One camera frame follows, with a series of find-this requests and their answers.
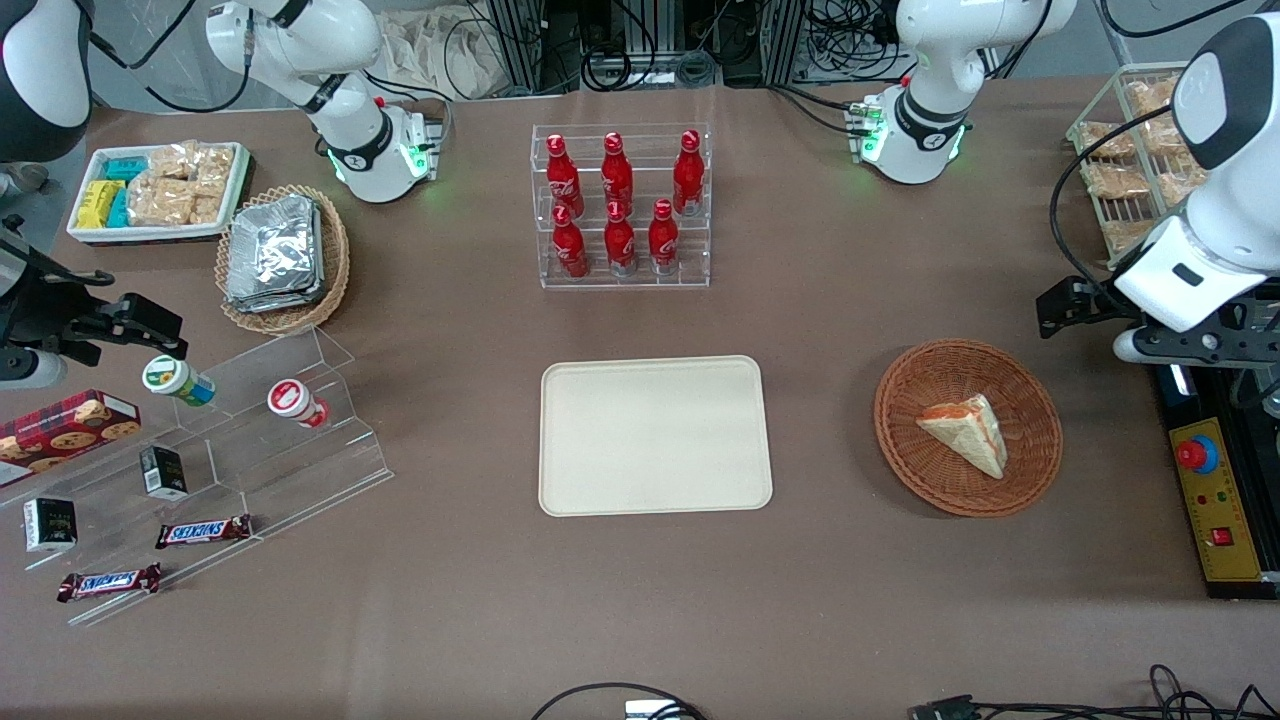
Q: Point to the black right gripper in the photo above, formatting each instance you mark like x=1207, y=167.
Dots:
x=48, y=312

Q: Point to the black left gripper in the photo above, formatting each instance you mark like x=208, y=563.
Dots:
x=1094, y=303

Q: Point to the triangular sandwich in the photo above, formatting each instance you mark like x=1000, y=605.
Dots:
x=965, y=430

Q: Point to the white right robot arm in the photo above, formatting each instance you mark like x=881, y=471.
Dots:
x=330, y=60

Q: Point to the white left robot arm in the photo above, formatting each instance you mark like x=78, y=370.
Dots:
x=930, y=60

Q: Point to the white snack tray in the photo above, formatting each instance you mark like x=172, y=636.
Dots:
x=150, y=234

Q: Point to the light oval wicker basket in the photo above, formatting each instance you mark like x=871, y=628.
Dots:
x=335, y=260

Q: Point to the round brown wicker basket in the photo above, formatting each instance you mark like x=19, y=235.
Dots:
x=920, y=470

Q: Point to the beige rectangular tray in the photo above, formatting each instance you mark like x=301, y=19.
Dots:
x=655, y=435

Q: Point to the green lidded yogurt cup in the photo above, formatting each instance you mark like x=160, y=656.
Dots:
x=175, y=380

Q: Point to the bagged bread pack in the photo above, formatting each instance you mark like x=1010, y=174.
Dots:
x=1115, y=181
x=1163, y=137
x=1105, y=140
x=1180, y=188
x=1150, y=96
x=1128, y=237

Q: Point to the teal snack pack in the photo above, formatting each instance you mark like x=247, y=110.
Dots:
x=125, y=169
x=119, y=210

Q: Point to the clear rice cracker bag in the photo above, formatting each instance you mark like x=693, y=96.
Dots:
x=208, y=205
x=158, y=203
x=172, y=161
x=216, y=163

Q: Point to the yellow snack pack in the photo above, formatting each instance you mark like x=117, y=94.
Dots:
x=97, y=205

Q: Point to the red tartan cookie box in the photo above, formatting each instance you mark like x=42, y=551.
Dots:
x=65, y=428

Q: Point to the stack of silver foil packets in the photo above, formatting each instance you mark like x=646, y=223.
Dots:
x=275, y=255

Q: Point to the small black box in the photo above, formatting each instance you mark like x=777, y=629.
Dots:
x=50, y=525
x=163, y=473

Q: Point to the red lidded yogurt cup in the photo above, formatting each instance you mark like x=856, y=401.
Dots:
x=292, y=400

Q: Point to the clear acrylic stepped shelf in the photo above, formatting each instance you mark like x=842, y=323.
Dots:
x=280, y=470

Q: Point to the snickers chocolate bar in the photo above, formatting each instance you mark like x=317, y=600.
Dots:
x=108, y=582
x=203, y=532

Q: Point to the black yellow control box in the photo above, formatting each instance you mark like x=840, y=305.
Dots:
x=1215, y=500

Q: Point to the red cola bottle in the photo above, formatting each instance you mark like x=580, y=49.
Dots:
x=620, y=243
x=563, y=180
x=617, y=175
x=688, y=175
x=570, y=248
x=663, y=240

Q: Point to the clear acrylic bottle rack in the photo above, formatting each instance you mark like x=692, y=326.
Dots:
x=640, y=282

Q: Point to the white plug connector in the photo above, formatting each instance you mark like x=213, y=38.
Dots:
x=650, y=710

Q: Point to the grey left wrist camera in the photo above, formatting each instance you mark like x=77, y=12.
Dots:
x=1138, y=347

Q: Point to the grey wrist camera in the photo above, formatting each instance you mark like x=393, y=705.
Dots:
x=30, y=370
x=1138, y=347

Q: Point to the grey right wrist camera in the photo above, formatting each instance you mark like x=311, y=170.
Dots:
x=30, y=370

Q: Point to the aluminium frame post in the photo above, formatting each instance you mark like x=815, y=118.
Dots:
x=785, y=40
x=518, y=45

